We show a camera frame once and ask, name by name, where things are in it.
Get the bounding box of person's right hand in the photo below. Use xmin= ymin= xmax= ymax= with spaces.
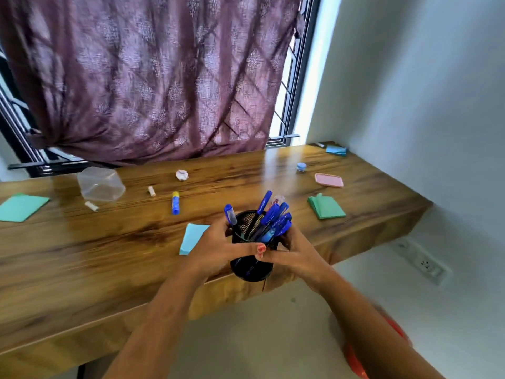
xmin=254 ymin=224 xmax=336 ymax=293

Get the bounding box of person's left hand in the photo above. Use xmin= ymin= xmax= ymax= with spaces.
xmin=185 ymin=215 xmax=267 ymax=281

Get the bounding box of black mesh pen holder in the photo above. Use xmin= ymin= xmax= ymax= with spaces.
xmin=230 ymin=210 xmax=281 ymax=283

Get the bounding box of bunch of blue pens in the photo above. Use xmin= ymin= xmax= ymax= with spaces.
xmin=224 ymin=190 xmax=294 ymax=245

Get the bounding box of green sticky note pad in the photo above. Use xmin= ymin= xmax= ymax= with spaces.
xmin=307 ymin=193 xmax=347 ymax=221
xmin=0 ymin=193 xmax=51 ymax=224

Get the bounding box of pink plastic lid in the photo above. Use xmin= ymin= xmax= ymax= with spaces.
xmin=314 ymin=173 xmax=345 ymax=188

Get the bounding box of clear plastic container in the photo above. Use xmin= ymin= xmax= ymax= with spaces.
xmin=77 ymin=166 xmax=127 ymax=203

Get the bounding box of person's left forearm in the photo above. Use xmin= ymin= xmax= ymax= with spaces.
xmin=102 ymin=268 xmax=210 ymax=379

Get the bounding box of person's right forearm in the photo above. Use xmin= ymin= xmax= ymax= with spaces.
xmin=315 ymin=268 xmax=447 ymax=379

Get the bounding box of orange waste bin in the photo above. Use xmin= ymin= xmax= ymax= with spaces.
xmin=342 ymin=307 xmax=413 ymax=379

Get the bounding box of purple patterned curtain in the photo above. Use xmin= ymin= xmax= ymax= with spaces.
xmin=0 ymin=0 xmax=307 ymax=164

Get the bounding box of white wall socket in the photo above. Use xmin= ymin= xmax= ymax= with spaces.
xmin=390 ymin=237 xmax=455 ymax=287

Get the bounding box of black window frame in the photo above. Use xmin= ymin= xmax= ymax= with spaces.
xmin=0 ymin=0 xmax=322 ymax=178

